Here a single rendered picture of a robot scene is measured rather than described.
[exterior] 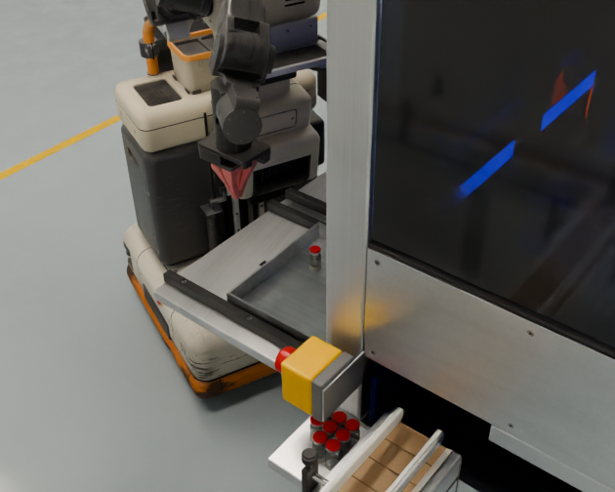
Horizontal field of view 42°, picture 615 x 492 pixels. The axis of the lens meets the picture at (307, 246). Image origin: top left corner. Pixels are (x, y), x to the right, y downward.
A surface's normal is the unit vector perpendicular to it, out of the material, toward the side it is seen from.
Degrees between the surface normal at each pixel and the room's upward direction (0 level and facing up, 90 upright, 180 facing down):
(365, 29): 90
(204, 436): 0
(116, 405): 0
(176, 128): 90
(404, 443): 0
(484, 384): 90
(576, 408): 90
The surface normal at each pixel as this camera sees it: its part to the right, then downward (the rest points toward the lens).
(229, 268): -0.01, -0.79
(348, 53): -0.62, 0.48
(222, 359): 0.47, 0.53
